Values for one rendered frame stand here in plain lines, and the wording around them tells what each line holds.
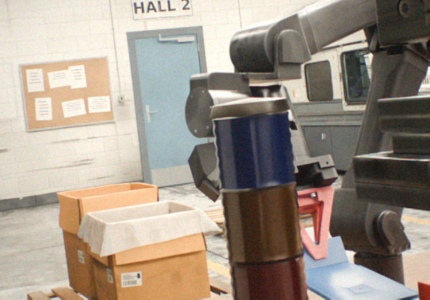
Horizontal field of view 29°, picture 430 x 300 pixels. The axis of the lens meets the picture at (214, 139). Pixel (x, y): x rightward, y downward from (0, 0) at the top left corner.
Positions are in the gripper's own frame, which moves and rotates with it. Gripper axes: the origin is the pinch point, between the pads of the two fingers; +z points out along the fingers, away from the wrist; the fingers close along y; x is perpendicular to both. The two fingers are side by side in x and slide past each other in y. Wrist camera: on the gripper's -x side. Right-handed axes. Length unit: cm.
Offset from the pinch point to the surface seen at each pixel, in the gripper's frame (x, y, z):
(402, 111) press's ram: -3.1, 30.0, -2.8
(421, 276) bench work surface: 27.6, -27.7, 1.0
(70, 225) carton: 33, -374, -128
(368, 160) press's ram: -6.7, 28.8, 0.2
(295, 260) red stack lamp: -23, 46, 10
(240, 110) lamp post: -24, 49, 3
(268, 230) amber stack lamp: -24, 47, 9
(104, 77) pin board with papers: 209, -924, -502
